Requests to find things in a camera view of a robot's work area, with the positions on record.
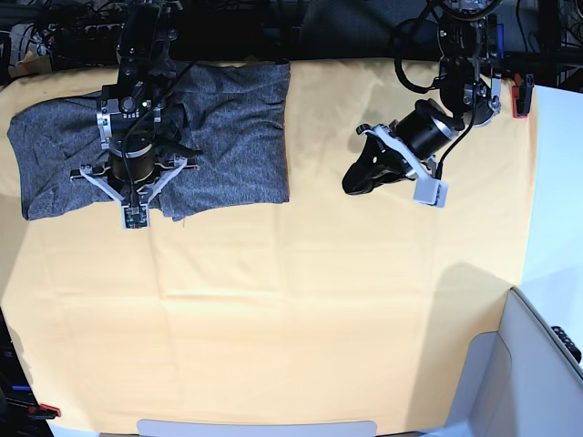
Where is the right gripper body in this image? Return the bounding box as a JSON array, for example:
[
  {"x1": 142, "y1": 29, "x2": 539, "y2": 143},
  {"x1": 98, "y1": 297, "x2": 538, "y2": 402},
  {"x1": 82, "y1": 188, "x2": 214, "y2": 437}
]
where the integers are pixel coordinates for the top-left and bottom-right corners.
[{"x1": 69, "y1": 136, "x2": 200, "y2": 208}]

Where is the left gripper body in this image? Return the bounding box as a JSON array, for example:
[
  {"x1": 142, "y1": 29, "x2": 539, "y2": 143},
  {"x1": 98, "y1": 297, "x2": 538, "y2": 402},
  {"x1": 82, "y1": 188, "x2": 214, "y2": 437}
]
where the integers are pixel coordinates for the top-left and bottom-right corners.
[{"x1": 356, "y1": 99, "x2": 458, "y2": 180}]

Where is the grey long-sleeve T-shirt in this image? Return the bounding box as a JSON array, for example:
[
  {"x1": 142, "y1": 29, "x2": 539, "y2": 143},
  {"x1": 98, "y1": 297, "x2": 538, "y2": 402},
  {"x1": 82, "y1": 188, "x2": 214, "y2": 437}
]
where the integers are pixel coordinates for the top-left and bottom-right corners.
[{"x1": 7, "y1": 64, "x2": 291, "y2": 220}]

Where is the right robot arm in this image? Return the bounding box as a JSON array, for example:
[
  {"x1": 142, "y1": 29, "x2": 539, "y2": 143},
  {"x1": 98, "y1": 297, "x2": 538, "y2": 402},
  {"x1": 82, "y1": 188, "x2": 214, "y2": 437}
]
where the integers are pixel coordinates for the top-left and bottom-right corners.
[{"x1": 70, "y1": 1, "x2": 201, "y2": 214}]

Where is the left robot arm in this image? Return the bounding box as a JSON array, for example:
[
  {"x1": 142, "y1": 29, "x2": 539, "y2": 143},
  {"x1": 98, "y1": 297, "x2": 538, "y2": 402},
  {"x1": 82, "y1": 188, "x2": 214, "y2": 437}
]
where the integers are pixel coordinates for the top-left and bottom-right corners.
[{"x1": 342, "y1": 1, "x2": 504, "y2": 208}]

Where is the red clamp right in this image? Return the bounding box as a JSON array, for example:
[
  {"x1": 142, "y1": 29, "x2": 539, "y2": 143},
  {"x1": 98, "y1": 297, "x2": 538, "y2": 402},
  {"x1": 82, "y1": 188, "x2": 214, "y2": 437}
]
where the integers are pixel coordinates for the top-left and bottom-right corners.
[{"x1": 511, "y1": 73, "x2": 535, "y2": 118}]

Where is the red clamp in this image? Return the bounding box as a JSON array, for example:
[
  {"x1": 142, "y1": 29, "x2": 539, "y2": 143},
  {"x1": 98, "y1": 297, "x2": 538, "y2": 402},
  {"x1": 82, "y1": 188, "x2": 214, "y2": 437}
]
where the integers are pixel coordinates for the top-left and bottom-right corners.
[
  {"x1": 511, "y1": 73, "x2": 535, "y2": 118},
  {"x1": 26, "y1": 404, "x2": 61, "y2": 421}
]

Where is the yellow table cloth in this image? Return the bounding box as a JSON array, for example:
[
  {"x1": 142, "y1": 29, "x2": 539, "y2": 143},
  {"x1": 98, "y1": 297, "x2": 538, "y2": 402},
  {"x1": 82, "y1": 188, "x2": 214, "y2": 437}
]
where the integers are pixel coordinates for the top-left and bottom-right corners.
[{"x1": 1, "y1": 59, "x2": 537, "y2": 434}]

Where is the white storage bin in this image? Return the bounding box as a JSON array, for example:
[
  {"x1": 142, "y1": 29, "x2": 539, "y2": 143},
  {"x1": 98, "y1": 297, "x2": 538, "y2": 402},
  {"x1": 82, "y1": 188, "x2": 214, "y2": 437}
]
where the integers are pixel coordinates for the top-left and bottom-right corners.
[{"x1": 441, "y1": 289, "x2": 582, "y2": 436}]

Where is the red clamp left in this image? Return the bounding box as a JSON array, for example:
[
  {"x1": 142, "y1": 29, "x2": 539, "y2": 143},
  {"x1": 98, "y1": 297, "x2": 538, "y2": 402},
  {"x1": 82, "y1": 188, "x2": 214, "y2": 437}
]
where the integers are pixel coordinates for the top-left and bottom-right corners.
[{"x1": 26, "y1": 404, "x2": 61, "y2": 421}]

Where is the black remote on bin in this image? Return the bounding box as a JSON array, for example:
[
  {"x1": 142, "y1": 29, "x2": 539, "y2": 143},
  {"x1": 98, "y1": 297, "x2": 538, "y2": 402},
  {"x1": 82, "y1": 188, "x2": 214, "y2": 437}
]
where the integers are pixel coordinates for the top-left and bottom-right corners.
[{"x1": 551, "y1": 326, "x2": 582, "y2": 364}]

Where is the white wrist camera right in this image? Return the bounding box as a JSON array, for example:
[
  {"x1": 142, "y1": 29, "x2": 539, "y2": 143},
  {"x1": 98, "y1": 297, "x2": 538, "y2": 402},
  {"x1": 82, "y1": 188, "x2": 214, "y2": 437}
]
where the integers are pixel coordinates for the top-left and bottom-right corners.
[{"x1": 121, "y1": 204, "x2": 149, "y2": 229}]

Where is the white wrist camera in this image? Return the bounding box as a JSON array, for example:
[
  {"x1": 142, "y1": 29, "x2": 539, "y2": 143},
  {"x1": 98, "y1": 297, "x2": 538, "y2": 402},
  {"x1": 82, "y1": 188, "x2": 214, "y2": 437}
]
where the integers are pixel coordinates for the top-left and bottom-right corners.
[
  {"x1": 414, "y1": 178, "x2": 448, "y2": 208},
  {"x1": 121, "y1": 204, "x2": 149, "y2": 229}
]

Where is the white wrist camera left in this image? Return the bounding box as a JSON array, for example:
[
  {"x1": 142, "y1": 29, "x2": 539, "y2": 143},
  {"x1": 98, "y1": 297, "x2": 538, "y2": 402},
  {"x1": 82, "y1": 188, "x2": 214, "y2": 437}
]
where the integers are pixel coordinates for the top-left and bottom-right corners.
[{"x1": 414, "y1": 178, "x2": 448, "y2": 208}]

